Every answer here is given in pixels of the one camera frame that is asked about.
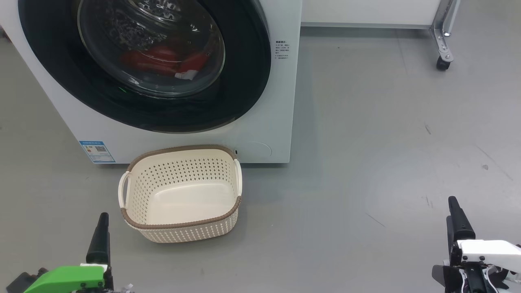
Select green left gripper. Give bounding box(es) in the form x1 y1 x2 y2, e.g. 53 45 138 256
24 212 114 293

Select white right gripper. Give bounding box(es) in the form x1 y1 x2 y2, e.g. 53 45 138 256
431 196 521 293

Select red garment white side stripes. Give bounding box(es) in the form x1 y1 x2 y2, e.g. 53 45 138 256
120 39 184 77

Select black washing machine door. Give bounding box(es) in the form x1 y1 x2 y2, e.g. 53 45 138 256
18 0 272 134

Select cream perforated laundry basket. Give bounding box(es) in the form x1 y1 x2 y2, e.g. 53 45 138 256
118 144 244 244

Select white front-load washing machine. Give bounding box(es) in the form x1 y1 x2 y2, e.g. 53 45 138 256
0 0 303 164

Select blue energy label sticker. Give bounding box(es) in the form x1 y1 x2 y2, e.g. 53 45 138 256
79 141 116 164

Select grey metal stand leg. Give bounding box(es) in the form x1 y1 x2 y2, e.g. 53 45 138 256
429 0 462 62

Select white partition panel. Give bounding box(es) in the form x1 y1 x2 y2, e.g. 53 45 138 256
301 0 443 28

